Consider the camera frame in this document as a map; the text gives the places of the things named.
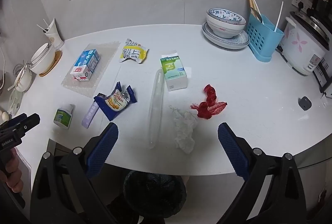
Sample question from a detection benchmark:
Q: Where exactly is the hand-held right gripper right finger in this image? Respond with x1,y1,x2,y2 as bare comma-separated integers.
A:
217,122,308,224

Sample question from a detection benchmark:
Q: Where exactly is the small green label bottle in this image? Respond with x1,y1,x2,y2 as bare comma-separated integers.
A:
53,104,74,130

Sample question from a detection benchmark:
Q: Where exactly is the red mesh net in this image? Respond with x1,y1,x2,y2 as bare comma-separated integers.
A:
190,84,228,119

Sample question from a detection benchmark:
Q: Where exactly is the dark blue snack wrapper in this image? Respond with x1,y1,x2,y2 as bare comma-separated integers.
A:
93,81,138,121

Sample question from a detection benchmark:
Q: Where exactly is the white bowl with red print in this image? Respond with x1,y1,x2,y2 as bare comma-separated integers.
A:
206,15,246,38

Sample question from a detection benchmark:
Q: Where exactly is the white tissue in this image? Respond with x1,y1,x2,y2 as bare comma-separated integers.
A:
168,105,198,154

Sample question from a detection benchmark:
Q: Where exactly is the yellow snack wrapper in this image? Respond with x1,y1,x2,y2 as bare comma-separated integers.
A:
119,39,150,64

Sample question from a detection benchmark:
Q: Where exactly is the white printed cup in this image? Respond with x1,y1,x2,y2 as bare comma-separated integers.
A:
43,18,65,50

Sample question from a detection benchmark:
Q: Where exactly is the blue striped plate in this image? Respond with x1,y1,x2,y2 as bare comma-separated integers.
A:
203,22,250,45

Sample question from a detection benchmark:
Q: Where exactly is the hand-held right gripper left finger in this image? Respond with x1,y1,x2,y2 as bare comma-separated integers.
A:
30,122,119,224

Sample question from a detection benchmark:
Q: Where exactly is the pale green leaf dish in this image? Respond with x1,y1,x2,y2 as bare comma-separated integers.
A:
7,89,24,113

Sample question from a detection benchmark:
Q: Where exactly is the white bowl with dark rim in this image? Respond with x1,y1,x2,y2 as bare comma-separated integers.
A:
29,43,56,74

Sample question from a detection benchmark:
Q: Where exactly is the metal spoon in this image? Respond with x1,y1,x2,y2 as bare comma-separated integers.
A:
250,7,264,25

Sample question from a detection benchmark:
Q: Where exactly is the black bagged waste bin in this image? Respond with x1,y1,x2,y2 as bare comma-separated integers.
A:
123,169,187,224

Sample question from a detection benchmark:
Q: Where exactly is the wooden chopstick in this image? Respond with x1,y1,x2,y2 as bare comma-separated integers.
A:
246,0,257,16
248,0,261,17

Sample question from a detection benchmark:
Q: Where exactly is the person's left hand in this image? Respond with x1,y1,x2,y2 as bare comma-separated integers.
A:
0,150,23,193

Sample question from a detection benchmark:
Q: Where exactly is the blue plastic cutlery holder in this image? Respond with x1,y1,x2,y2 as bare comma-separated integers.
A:
246,13,285,62

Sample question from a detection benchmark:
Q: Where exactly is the white floral rice cooker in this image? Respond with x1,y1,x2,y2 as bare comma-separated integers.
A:
279,10,332,76

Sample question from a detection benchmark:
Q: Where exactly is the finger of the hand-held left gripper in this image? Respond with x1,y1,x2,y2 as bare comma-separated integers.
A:
0,113,28,131
8,114,41,137

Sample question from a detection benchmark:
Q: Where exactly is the white countertop oven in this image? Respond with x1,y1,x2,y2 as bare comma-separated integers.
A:
312,57,332,93

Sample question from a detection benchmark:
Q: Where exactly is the blue and white carton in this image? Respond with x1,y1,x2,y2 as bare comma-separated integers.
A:
70,49,101,82

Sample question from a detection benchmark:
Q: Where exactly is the purple packet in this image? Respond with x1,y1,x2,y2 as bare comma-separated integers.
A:
81,101,99,129

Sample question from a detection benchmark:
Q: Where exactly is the small grey charger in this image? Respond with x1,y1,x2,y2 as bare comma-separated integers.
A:
298,96,312,111

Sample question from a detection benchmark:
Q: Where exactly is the clear plastic tube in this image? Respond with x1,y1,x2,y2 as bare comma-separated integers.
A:
148,69,164,150

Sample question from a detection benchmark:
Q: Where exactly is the long white straw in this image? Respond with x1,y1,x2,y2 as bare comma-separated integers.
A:
274,1,284,32

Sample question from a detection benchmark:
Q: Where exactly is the bubble wrap sheet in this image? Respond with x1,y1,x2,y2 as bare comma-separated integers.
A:
60,42,121,99

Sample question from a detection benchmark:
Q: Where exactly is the white round container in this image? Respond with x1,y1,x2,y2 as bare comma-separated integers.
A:
13,63,35,92

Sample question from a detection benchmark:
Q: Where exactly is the floral patterned bowl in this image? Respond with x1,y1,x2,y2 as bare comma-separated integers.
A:
206,8,247,25

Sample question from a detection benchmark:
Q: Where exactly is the green and white box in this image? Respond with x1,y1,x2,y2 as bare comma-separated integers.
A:
160,51,188,92

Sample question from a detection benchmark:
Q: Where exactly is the wooden coaster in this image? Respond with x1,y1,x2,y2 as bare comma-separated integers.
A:
39,49,63,77

